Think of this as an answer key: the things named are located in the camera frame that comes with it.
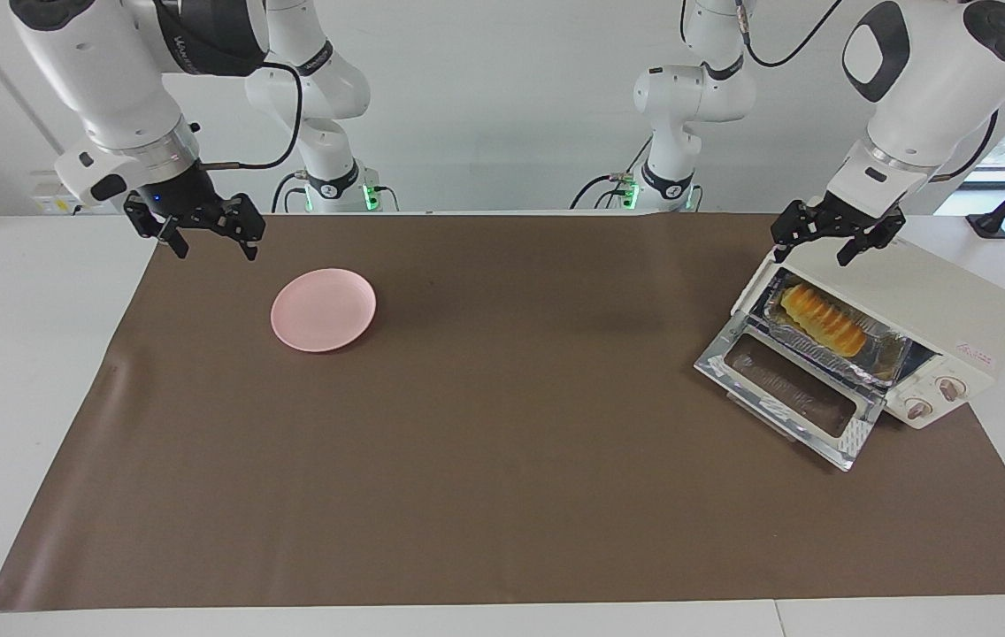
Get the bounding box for golden ridged bread loaf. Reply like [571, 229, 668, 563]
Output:
[779, 283, 870, 359]

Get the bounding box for aluminium foil tray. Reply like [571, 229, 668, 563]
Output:
[763, 269, 916, 389]

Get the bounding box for cream toaster oven body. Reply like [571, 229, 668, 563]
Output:
[731, 237, 1005, 432]

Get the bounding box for glass oven door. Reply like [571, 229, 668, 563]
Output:
[694, 314, 889, 472]

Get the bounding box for pink round plate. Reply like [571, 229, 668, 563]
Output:
[270, 268, 378, 354]

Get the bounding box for white power strip box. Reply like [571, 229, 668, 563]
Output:
[32, 175, 84, 217]

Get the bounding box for brown table mat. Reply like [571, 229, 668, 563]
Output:
[0, 212, 1005, 612]

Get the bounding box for black right base cables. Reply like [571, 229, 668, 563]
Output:
[270, 171, 399, 214]

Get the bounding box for black base cables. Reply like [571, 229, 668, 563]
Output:
[568, 135, 656, 211]
[270, 171, 399, 214]

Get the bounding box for black left base cables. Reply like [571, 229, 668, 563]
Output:
[568, 135, 656, 211]

